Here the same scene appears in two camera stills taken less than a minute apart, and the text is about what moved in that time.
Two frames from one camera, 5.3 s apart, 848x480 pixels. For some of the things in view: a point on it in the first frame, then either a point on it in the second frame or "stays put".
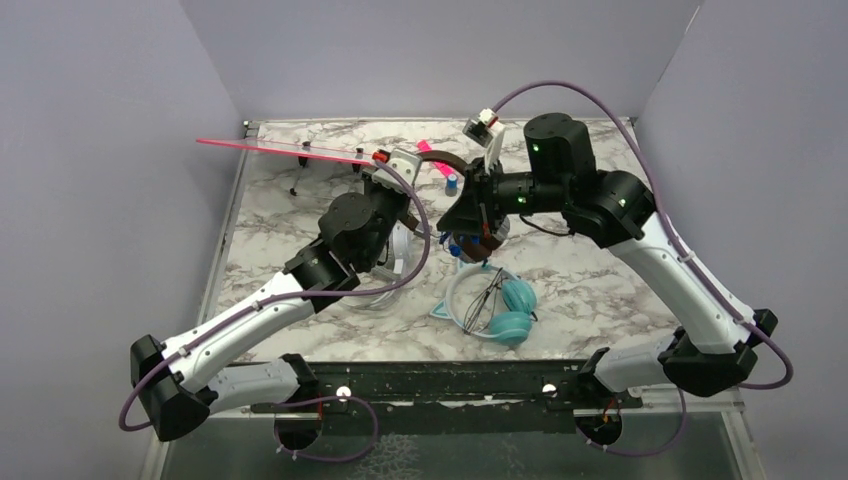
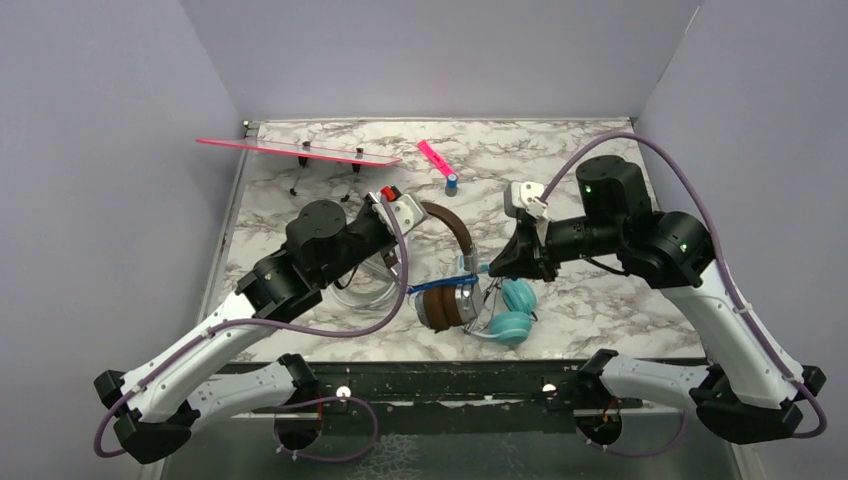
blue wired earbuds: [455, 249] to [446, 281]
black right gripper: [467, 215] to [522, 257]
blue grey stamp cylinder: [451, 189] stays put
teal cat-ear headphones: [509, 328] stays put
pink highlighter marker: [424, 146] stays put
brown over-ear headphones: [471, 250] to [443, 307]
